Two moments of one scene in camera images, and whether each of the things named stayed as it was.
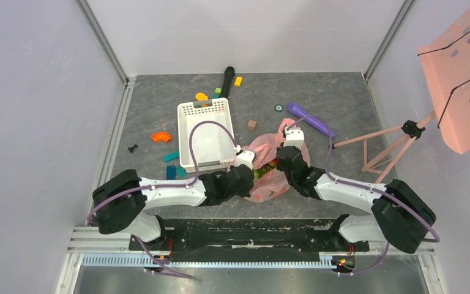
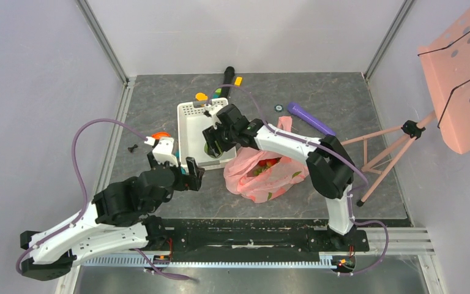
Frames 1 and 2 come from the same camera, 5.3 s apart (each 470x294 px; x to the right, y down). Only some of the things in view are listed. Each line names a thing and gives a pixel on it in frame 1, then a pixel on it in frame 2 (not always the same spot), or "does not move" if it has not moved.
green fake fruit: x=258 y=173 to x=205 y=149
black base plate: x=246 y=240 does not move
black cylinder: x=228 y=76 does not move
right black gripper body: x=284 y=158 to x=217 y=135
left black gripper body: x=245 y=192 to x=181 y=184
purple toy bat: x=310 y=119 does not move
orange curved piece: x=161 y=136 does not move
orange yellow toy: x=201 y=97 does not move
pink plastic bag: x=273 y=184 does not move
